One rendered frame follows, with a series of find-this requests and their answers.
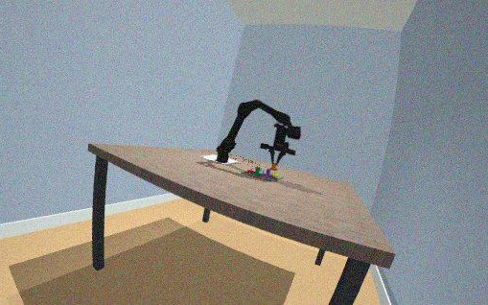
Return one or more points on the green gear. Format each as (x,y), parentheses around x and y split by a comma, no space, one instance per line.
(256,173)

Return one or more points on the purple gear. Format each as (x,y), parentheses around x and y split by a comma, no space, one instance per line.
(267,175)

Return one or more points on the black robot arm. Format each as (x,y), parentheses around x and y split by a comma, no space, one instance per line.
(244,109)

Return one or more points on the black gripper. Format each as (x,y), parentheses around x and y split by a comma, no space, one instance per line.
(272,150)

